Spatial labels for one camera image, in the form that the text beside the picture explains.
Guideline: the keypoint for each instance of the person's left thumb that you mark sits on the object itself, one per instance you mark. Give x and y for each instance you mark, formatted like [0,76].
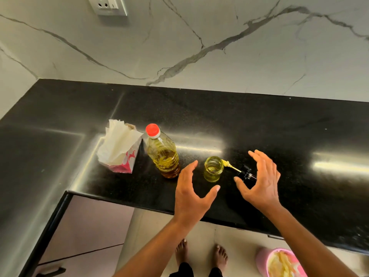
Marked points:
[212,193]

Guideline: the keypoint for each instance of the person's right thumb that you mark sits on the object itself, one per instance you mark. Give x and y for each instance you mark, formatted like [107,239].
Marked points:
[241,186]

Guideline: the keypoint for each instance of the black pump head with yellow tube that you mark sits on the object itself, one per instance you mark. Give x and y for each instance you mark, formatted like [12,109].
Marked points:
[247,173]

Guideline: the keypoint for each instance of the person's right forearm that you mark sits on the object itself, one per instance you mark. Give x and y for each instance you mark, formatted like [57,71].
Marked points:
[305,245]

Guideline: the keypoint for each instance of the person's left hand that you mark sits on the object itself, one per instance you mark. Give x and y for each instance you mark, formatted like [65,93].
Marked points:
[187,201]

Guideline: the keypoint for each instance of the person's left forearm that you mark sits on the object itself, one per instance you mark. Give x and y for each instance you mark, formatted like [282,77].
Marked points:
[157,250]

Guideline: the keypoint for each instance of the small glass jar of oil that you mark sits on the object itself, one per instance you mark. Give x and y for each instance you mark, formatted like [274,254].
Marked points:
[213,170]

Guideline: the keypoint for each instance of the person's foot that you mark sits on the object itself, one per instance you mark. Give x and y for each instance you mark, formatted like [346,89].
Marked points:
[220,258]
[182,252]

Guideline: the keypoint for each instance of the white wall socket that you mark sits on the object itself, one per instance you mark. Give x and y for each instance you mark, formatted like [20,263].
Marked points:
[107,5]

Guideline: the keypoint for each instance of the person's right hand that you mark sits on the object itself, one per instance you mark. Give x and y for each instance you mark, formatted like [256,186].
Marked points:
[265,187]

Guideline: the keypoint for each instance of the pale vegetable peels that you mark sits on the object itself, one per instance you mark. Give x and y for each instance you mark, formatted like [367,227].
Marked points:
[282,266]

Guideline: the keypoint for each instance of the black trousers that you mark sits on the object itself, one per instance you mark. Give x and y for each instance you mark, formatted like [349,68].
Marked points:
[182,271]

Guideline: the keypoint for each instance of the oil bottle with red cap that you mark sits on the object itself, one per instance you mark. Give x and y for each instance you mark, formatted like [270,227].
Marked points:
[163,154]

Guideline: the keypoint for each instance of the white cabinet door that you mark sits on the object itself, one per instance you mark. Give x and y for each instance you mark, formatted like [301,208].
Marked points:
[86,227]

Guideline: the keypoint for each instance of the person's left foot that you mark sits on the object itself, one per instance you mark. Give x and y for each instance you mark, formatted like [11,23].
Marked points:
[182,252]

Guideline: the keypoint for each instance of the pink pack of white tissues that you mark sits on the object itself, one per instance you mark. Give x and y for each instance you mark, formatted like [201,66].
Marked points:
[118,145]

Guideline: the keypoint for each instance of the person's right middle finger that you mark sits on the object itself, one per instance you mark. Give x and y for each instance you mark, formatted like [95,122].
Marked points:
[264,159]

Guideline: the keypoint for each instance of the pink waste bin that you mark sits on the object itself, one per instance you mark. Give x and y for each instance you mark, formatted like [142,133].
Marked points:
[261,261]

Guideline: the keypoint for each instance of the person's right foot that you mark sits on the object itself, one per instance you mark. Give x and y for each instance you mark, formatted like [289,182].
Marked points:
[220,258]

